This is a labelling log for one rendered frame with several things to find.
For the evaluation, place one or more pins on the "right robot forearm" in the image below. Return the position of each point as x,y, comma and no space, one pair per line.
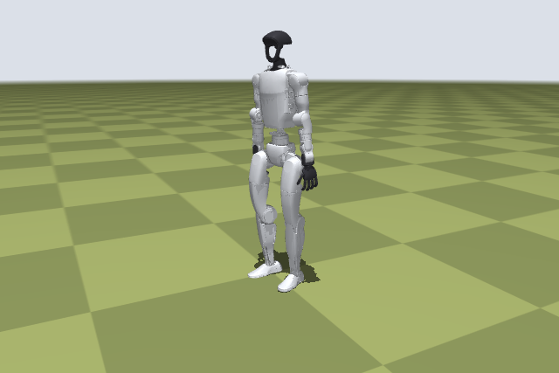
258,134

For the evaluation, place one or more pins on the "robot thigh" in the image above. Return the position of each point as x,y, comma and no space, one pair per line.
259,185
290,191

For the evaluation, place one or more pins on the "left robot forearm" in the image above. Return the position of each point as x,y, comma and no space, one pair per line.
306,146

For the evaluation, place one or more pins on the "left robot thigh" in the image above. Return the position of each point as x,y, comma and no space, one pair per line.
290,191

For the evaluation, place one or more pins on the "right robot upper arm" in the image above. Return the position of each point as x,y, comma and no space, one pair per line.
255,113

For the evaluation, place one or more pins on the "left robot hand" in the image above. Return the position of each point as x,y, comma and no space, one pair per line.
308,173

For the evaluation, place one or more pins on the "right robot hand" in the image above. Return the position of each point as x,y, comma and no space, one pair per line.
255,150

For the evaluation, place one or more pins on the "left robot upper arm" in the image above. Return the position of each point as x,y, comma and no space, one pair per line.
299,83

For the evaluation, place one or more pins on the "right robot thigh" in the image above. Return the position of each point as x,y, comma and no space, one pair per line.
259,185

